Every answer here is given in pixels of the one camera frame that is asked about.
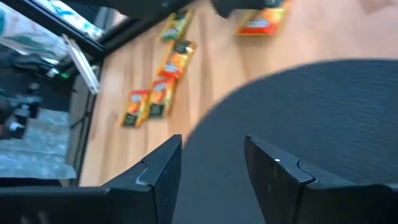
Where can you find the black metal stand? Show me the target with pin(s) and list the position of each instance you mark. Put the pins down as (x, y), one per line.
(15, 115)

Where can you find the lemon lime tea packet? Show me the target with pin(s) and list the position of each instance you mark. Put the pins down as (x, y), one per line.
(175, 26)

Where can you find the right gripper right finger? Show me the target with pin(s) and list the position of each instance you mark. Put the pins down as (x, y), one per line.
(273, 180)

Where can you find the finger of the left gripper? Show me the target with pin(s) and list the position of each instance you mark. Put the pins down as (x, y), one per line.
(236, 4)

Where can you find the round dark woven placemat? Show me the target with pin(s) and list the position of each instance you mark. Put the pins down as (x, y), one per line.
(311, 109)

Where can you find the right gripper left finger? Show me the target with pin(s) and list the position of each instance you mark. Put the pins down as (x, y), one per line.
(161, 174)

